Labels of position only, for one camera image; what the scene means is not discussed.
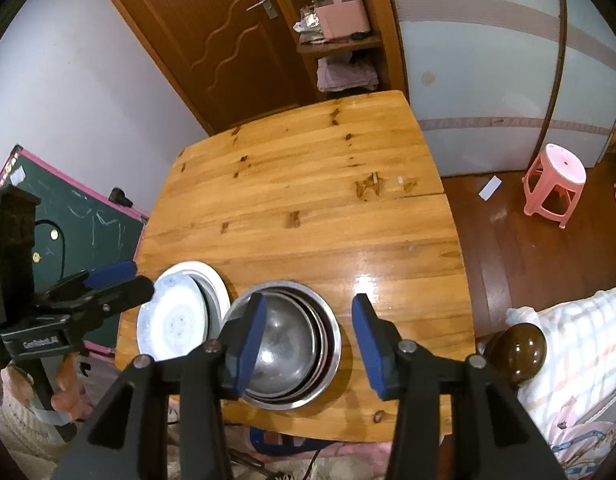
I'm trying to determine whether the white blue patterned plate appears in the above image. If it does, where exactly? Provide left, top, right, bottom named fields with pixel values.
left=136, top=273, right=208, bottom=361

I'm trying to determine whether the white quilted bedding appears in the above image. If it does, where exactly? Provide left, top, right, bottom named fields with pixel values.
left=506, top=287, right=616, bottom=479

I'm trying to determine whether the wooden corner shelf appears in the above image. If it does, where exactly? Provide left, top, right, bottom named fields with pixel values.
left=276, top=0, right=409, bottom=94

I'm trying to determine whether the crumpled plastic bag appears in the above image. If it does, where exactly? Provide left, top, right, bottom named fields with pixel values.
left=293, top=6, right=325, bottom=44

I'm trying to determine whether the pink plastic stool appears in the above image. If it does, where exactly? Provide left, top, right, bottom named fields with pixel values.
left=522, top=143, right=587, bottom=229

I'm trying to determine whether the brown round bedpost knob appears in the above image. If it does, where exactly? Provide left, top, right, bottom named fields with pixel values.
left=485, top=323, right=548, bottom=388

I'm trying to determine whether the pink basket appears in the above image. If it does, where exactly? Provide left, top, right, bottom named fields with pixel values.
left=312, top=0, right=371, bottom=40

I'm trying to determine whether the brown wooden door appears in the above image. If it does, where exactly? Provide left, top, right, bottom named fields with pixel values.
left=111, top=0, right=317, bottom=134

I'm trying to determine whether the green chalkboard pink frame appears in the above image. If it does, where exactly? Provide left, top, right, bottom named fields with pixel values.
left=0, top=148, right=145, bottom=361

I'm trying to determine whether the white paper on floor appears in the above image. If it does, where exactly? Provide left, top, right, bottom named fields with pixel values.
left=478, top=176, right=502, bottom=202

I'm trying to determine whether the steel bowl with pink base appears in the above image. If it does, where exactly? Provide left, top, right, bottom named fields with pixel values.
left=248, top=286, right=333, bottom=404

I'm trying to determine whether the white green rimmed plate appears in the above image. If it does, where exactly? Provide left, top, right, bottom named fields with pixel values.
left=155, top=261, right=231, bottom=339

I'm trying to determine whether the left hand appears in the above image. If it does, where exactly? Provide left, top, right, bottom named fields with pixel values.
left=0, top=351, right=94, bottom=424

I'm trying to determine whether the large steel bowl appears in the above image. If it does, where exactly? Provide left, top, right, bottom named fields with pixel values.
left=224, top=281, right=343, bottom=412

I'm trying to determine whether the small steel bowl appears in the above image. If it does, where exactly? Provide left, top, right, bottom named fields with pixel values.
left=247, top=290, right=319, bottom=400

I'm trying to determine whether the black cable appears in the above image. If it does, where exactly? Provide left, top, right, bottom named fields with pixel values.
left=33, top=218, right=68, bottom=281

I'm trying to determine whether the pink folded cloth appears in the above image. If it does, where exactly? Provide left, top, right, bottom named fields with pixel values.
left=317, top=53, right=379, bottom=93

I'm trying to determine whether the silver door handle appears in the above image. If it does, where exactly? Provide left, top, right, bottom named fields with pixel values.
left=246, top=0, right=279, bottom=20

